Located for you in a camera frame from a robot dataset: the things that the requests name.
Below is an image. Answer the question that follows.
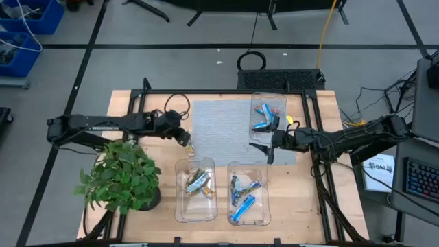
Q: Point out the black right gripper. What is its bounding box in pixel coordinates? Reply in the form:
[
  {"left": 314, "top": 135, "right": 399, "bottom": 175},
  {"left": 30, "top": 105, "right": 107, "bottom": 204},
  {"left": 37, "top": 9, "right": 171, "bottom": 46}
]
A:
[{"left": 249, "top": 115, "right": 299, "bottom": 165}]

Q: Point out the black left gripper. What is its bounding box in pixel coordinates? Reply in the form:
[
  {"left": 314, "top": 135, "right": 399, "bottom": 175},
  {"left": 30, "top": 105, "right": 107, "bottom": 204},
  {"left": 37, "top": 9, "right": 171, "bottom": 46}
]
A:
[{"left": 167, "top": 126, "right": 193, "bottom": 149}]

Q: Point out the white printed food packet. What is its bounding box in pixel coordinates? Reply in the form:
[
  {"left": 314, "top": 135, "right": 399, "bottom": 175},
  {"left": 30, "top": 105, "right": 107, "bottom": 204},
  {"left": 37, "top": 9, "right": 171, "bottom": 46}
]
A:
[{"left": 185, "top": 167, "right": 206, "bottom": 188}]

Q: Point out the clear plastic bin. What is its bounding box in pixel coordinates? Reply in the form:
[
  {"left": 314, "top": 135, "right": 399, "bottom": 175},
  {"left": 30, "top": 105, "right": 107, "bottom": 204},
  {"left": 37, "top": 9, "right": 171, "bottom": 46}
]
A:
[
  {"left": 174, "top": 156, "right": 219, "bottom": 224},
  {"left": 248, "top": 91, "right": 288, "bottom": 144},
  {"left": 227, "top": 161, "right": 272, "bottom": 227}
]

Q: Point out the dark blue green granola bar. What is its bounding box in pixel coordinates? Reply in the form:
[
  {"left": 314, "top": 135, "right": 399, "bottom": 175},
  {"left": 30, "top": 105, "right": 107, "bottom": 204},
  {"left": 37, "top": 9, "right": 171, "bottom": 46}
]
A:
[
  {"left": 239, "top": 180, "right": 263, "bottom": 198},
  {"left": 230, "top": 175, "right": 241, "bottom": 207}
]

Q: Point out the light blue granola bar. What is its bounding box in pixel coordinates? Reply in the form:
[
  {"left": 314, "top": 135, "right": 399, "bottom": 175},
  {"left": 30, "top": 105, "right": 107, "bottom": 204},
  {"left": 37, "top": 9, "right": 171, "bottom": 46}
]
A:
[{"left": 230, "top": 194, "right": 257, "bottom": 223}]

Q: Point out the grey woven mat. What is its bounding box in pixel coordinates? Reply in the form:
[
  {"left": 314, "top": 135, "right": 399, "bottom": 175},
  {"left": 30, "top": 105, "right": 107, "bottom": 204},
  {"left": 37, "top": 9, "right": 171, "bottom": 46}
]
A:
[{"left": 191, "top": 97, "right": 297, "bottom": 166}]

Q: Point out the black plant pot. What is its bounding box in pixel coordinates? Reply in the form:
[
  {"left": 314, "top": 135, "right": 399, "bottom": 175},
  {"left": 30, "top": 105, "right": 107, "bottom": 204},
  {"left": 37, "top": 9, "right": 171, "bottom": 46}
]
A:
[{"left": 137, "top": 187, "right": 163, "bottom": 212}]

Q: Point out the green leafy plant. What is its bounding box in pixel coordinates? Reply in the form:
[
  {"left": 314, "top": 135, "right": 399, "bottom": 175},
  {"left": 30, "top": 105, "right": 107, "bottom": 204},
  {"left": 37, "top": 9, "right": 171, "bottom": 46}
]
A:
[{"left": 74, "top": 139, "right": 162, "bottom": 216}]

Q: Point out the white paper sheet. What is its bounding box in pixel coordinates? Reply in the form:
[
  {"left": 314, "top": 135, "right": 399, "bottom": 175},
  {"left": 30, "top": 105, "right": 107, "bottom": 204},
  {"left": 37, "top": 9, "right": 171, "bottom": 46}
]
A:
[{"left": 361, "top": 152, "right": 396, "bottom": 193}]

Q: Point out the black floor stand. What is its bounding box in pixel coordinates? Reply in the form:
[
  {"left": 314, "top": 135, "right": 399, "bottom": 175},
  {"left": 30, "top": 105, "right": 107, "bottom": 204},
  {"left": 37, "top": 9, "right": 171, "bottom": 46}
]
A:
[{"left": 383, "top": 70, "right": 418, "bottom": 114}]

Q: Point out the black panel on stands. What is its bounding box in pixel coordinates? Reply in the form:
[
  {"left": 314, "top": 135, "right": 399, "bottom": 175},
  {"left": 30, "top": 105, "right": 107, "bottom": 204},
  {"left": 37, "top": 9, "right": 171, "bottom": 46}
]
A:
[{"left": 121, "top": 0, "right": 350, "bottom": 32}]

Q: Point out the grey desk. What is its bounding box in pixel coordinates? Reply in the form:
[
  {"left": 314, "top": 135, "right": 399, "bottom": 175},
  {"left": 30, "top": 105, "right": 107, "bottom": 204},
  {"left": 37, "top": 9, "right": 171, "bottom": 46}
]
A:
[{"left": 389, "top": 139, "right": 439, "bottom": 228}]

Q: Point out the grey desk panel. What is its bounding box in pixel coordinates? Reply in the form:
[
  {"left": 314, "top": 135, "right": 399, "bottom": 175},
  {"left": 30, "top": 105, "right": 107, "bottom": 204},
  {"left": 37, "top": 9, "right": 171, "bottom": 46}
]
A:
[{"left": 410, "top": 57, "right": 439, "bottom": 144}]

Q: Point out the black backlit keyboard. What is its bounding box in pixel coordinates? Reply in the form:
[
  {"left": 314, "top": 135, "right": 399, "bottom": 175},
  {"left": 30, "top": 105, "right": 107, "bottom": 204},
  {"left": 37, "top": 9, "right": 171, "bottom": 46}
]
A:
[{"left": 404, "top": 156, "right": 439, "bottom": 204}]

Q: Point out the black device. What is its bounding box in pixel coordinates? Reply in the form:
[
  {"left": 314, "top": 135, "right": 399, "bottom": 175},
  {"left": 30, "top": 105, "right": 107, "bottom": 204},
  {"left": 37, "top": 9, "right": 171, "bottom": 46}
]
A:
[{"left": 426, "top": 51, "right": 439, "bottom": 91}]

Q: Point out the blue storage bin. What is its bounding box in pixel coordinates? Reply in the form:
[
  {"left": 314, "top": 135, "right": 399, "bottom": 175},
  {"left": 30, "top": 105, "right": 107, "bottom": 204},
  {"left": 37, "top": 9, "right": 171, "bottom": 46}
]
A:
[
  {"left": 0, "top": 0, "right": 65, "bottom": 36},
  {"left": 0, "top": 31, "right": 43, "bottom": 78}
]

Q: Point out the grey platform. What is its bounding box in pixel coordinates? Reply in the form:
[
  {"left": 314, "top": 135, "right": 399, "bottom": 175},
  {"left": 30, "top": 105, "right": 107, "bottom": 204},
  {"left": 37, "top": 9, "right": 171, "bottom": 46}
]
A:
[{"left": 0, "top": 75, "right": 31, "bottom": 90}]

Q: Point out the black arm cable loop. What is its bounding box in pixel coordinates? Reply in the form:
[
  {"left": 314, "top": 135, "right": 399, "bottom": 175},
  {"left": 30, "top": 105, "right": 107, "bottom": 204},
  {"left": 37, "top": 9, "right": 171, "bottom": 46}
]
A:
[{"left": 163, "top": 93, "right": 191, "bottom": 121}]

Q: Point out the black aluminium table frame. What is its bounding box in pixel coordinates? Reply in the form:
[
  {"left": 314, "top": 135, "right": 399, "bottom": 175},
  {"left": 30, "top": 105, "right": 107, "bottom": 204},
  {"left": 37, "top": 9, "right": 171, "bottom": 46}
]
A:
[{"left": 77, "top": 77, "right": 370, "bottom": 247}]

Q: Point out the black coiled cable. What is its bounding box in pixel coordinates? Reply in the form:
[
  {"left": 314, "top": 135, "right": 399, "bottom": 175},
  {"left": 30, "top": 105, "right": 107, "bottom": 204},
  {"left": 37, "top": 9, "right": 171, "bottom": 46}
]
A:
[{"left": 235, "top": 12, "right": 268, "bottom": 71}]

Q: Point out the yellow cable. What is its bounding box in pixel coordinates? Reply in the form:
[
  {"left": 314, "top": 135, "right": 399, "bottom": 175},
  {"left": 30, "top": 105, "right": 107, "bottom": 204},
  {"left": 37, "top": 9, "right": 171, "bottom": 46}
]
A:
[{"left": 315, "top": 0, "right": 339, "bottom": 69}]

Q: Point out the white cable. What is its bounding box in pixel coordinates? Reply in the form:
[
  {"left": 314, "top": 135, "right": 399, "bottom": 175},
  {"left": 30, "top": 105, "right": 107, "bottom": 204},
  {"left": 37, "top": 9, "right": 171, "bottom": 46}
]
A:
[{"left": 0, "top": 0, "right": 43, "bottom": 53}]

